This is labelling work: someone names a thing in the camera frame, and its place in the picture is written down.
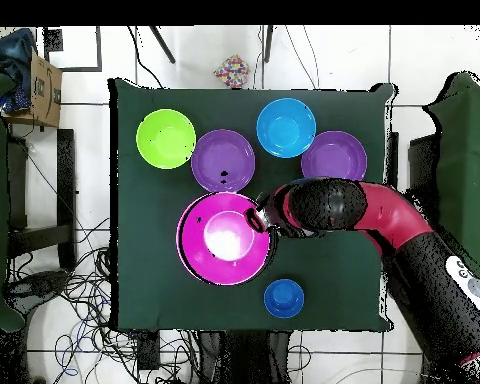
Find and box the dark green table cloth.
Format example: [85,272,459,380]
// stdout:
[107,77,397,333]

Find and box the large blue bowl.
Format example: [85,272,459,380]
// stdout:
[255,97,318,160]

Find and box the purple bowl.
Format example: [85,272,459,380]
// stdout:
[190,128,257,197]
[300,130,369,182]

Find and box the cardboard box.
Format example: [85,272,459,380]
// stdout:
[0,49,64,129]

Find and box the large pink bowl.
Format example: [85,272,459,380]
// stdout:
[175,191,277,288]

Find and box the large green bowl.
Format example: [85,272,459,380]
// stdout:
[135,108,198,171]

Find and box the small dark blue bowl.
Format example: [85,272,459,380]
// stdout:
[263,278,306,321]

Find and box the multicoloured bundle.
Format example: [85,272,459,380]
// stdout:
[213,53,251,89]

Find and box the blue cloth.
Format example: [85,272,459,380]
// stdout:
[0,27,38,115]

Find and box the black bench frame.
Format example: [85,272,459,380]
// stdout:
[6,127,80,273]

